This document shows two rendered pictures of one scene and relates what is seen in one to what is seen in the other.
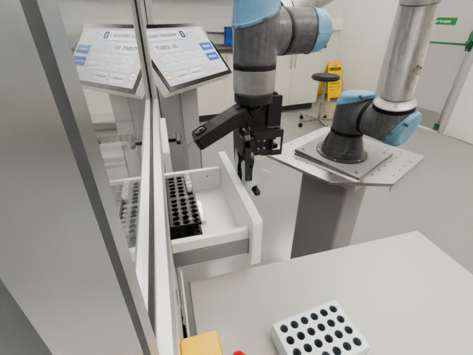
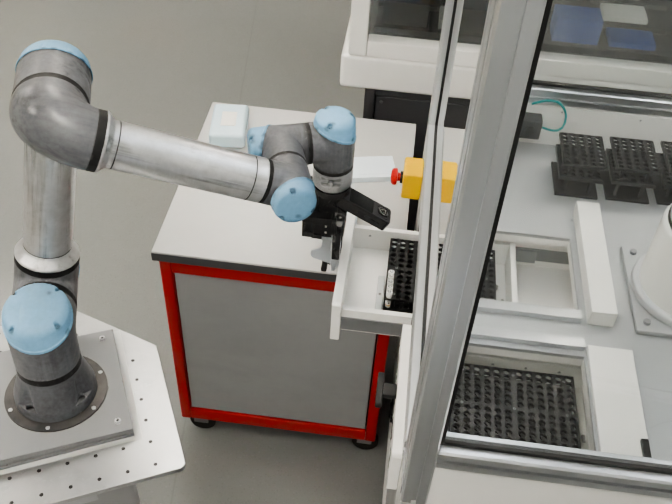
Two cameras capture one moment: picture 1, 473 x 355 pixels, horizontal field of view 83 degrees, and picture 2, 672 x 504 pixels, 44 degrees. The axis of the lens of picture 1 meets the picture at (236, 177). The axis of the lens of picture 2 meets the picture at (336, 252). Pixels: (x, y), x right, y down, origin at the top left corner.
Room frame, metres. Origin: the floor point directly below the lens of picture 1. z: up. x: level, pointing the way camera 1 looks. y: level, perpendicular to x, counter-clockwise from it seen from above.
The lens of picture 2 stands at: (1.63, 0.39, 2.09)
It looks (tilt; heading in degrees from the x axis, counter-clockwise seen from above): 44 degrees down; 200
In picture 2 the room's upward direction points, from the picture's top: 4 degrees clockwise
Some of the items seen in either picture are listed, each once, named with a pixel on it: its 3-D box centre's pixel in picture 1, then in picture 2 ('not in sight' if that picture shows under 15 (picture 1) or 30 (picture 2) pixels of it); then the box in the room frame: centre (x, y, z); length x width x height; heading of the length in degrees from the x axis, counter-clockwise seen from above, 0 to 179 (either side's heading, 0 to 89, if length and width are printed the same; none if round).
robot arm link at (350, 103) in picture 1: (354, 110); (41, 328); (0.92, -0.41, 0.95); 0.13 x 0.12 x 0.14; 34
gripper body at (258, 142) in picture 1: (256, 125); (327, 206); (0.50, -0.04, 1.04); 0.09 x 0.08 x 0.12; 105
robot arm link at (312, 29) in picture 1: (293, 30); (280, 151); (0.57, -0.11, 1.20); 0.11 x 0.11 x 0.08; 34
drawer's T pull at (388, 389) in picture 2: (174, 138); (386, 390); (0.76, 0.19, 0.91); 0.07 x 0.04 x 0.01; 15
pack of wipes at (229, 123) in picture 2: not in sight; (229, 125); (0.02, -0.51, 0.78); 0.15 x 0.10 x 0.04; 22
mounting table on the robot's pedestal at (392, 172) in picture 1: (340, 167); (52, 418); (0.95, -0.42, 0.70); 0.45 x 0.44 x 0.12; 132
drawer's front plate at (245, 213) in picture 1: (235, 198); (343, 270); (0.49, 0.00, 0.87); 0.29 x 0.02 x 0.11; 15
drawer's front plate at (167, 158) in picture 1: (166, 148); (399, 403); (0.75, 0.22, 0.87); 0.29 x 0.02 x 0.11; 15
